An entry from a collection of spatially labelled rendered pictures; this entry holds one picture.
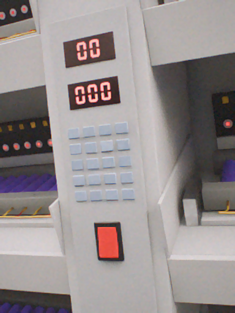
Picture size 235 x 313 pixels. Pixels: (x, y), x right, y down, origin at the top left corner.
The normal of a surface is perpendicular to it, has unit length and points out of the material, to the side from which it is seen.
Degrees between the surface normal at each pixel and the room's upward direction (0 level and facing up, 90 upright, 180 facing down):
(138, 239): 90
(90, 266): 90
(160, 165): 90
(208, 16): 106
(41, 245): 15
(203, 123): 90
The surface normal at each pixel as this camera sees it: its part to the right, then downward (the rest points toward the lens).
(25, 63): -0.31, 0.35
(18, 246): -0.19, -0.94
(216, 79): -0.36, 0.08
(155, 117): 0.93, -0.08
